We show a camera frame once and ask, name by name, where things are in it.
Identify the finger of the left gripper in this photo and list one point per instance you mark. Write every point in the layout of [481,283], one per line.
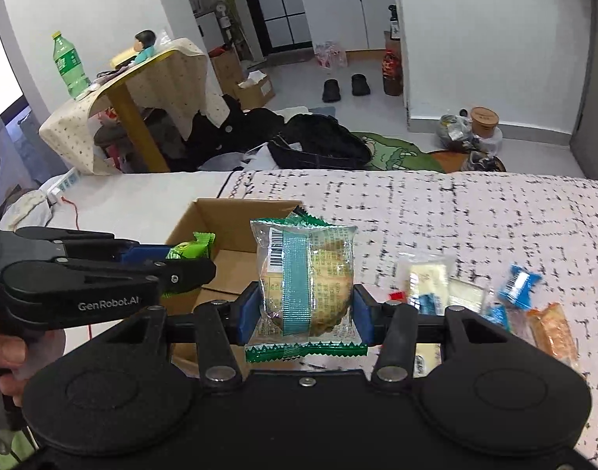
[91,284]
[80,244]

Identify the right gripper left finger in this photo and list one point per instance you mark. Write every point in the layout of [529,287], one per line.
[222,329]

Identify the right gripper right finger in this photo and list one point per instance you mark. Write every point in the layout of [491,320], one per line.
[393,327]

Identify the red snack bar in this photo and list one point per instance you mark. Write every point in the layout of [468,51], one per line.
[398,296]

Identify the small green snack packet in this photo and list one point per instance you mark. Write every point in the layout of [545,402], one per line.
[191,249]

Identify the green-edged clear pastry packet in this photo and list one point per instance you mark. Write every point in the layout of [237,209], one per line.
[306,279]

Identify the blue candy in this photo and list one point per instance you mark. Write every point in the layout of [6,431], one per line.
[517,288]
[497,314]

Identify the orange cracker packet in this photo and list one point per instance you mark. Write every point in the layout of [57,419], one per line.
[552,334]

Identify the white cake snack packet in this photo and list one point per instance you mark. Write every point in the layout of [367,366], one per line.
[425,280]

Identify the cream cake packet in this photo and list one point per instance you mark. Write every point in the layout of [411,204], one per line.
[467,295]

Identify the person's left hand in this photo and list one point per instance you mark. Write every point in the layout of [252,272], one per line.
[24,361]

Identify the crumpled cream cloth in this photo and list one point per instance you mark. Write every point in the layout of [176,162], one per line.
[32,209]

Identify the white power strip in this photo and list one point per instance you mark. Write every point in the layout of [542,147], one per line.
[57,187]

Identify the brown cardboard box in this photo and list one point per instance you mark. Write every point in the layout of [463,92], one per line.
[234,251]

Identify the yellow table leg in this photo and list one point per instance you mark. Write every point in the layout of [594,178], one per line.
[136,129]

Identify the black-patterned white bedspread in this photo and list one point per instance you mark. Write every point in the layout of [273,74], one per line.
[487,223]

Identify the green cartoon rug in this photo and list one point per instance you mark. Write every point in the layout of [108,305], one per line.
[392,154]

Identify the green soda bottle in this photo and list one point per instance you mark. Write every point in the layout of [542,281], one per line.
[68,63]

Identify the black clothes pile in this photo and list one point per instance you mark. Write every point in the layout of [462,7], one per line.
[305,141]

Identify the plastic bag of items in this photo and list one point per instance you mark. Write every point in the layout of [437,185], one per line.
[455,134]

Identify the doll figurine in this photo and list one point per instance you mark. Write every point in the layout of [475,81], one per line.
[144,43]

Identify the floor cardboard box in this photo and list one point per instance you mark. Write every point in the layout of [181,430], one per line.
[256,91]

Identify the left black slipper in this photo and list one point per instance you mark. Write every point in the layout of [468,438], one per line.
[331,91]

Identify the dark red bottle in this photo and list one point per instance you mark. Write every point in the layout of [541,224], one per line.
[392,75]

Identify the pink plastic bag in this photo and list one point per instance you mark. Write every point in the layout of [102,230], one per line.
[330,55]

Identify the white kitchen cabinet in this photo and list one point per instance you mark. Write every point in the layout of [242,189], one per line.
[354,25]

